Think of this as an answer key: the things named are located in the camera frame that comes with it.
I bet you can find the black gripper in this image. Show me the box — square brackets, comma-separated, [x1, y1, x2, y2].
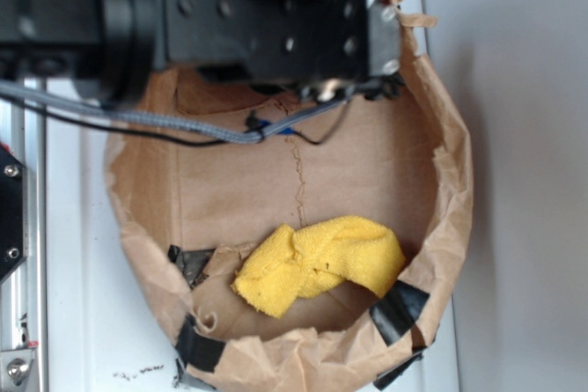
[164, 0, 401, 94]

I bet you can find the yellow microfiber cloth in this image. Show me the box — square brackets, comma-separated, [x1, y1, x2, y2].
[232, 216, 406, 319]

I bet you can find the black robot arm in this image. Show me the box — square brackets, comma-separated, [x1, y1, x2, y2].
[1, 0, 401, 108]

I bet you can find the brown paper bag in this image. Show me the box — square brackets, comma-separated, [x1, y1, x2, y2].
[105, 13, 473, 391]

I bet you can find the thin black wire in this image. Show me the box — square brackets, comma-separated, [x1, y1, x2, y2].
[0, 93, 355, 149]

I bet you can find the aluminium rail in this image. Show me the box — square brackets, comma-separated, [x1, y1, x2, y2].
[1, 99, 49, 391]

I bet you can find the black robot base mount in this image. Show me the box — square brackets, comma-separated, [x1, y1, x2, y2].
[0, 142, 28, 284]

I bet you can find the grey braided cable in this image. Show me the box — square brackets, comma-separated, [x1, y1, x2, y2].
[0, 79, 382, 145]

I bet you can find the black tape front left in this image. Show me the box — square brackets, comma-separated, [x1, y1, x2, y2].
[175, 315, 226, 374]

